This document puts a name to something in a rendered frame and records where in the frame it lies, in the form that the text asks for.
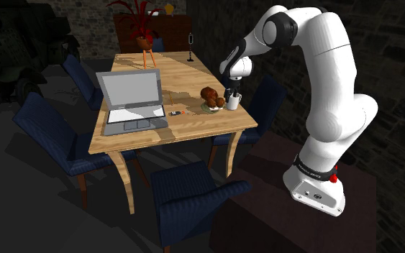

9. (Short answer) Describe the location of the white mug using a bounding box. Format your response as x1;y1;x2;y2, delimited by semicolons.
225;92;242;111

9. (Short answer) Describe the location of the roast chicken on green plate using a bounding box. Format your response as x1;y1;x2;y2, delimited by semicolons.
199;86;227;114

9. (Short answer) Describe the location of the dark blue chair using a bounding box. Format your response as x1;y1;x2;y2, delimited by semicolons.
151;37;165;53
61;53;105;111
12;91;150;211
150;160;252;253
206;73;288;170

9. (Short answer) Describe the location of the wooden dining table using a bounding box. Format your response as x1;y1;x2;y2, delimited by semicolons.
88;50;259;216

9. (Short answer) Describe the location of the black slim table lamp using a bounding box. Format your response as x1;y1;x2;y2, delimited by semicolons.
186;32;195;63

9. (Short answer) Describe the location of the dark wooden sideboard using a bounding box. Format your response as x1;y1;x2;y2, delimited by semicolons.
112;13;194;55

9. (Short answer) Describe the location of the grey open laptop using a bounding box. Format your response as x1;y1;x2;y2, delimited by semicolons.
95;68;169;137

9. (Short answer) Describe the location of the red plant in orange stand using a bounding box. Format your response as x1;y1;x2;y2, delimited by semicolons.
106;0;165;70

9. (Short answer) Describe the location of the dark maroon robot stand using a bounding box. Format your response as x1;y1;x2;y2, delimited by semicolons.
208;131;378;253

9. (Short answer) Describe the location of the dark green military vehicle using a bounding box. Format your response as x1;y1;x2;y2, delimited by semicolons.
0;0;82;110

